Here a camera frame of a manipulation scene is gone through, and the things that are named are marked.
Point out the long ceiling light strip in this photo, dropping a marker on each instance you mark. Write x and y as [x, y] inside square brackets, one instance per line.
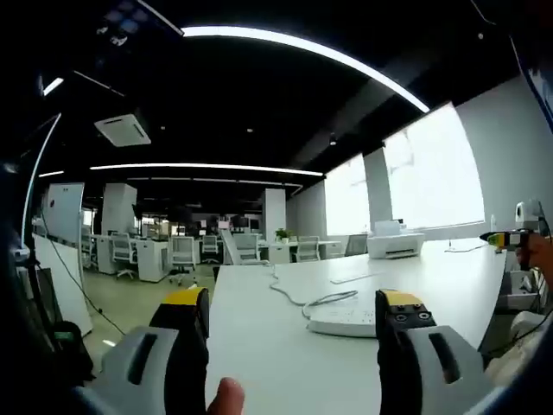
[216, 31]
[194, 165]

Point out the standing whiteboard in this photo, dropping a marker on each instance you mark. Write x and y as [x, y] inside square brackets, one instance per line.
[65, 209]

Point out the black device with green light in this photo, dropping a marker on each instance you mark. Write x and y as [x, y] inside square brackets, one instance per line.
[71, 350]

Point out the white printer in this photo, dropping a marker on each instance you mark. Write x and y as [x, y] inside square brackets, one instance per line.
[395, 242]

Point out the blue white banner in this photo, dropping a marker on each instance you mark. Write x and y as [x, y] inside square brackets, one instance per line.
[540, 86]

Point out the white table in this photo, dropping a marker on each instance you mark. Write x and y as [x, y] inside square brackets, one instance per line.
[276, 346]

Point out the row of white office chairs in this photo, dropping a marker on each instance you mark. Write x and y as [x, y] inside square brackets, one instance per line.
[182, 253]

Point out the green potted plant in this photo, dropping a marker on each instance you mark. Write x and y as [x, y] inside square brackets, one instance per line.
[284, 234]

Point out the white partition panel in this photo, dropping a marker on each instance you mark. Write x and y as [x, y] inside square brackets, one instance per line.
[65, 281]

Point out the ceiling air conditioner unit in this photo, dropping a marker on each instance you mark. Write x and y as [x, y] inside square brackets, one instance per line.
[123, 129]

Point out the white power strip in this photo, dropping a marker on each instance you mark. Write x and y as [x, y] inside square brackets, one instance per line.
[341, 322]

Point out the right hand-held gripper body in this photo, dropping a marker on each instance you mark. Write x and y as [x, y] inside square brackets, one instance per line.
[528, 216]

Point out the person's left hand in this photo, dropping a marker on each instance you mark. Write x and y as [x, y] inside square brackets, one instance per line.
[226, 400]

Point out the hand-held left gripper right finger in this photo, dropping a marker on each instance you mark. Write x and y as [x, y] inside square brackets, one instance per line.
[415, 367]

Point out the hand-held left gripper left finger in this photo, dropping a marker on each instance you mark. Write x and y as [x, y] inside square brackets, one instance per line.
[116, 367]

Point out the person's right hand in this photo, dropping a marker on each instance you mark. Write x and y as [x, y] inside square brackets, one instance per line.
[540, 254]

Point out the person's beige clothed body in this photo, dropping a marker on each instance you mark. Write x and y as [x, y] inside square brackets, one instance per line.
[518, 359]

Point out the bright window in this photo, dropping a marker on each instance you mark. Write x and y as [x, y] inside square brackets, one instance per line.
[345, 203]
[432, 173]

